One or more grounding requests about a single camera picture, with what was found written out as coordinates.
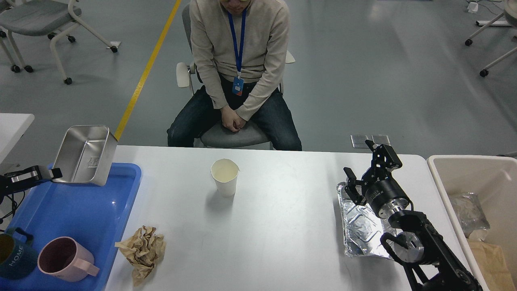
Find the beige plastic bin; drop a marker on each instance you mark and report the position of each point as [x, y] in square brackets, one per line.
[479, 194]

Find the grey office chair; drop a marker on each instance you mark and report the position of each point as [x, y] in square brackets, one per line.
[238, 137]

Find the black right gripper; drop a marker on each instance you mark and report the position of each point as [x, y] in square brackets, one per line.
[384, 195]

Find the clear plastic bag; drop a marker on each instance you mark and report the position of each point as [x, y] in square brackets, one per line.
[469, 213]

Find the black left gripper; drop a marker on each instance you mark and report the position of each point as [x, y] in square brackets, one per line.
[26, 179]

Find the metal floor socket plate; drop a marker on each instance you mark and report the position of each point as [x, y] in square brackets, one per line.
[359, 141]

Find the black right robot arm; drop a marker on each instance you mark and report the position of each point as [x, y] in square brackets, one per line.
[428, 262]

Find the stainless steel rectangular container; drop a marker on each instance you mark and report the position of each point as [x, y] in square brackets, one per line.
[85, 155]

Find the grey chair far left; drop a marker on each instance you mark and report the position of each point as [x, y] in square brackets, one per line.
[44, 17]

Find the crumpled brown paper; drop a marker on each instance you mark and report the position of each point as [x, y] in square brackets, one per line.
[143, 250]

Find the aluminium foil tray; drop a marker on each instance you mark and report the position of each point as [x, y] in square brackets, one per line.
[362, 229]

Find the seated person beige sweater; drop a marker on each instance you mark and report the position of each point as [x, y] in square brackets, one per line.
[242, 60]

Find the pink mug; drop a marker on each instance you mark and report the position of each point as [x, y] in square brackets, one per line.
[65, 259]

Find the white side table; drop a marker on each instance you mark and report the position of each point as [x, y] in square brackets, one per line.
[12, 128]

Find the blue plastic tray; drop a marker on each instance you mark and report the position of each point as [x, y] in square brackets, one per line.
[95, 216]

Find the white paper cup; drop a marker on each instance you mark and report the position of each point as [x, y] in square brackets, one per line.
[225, 173]

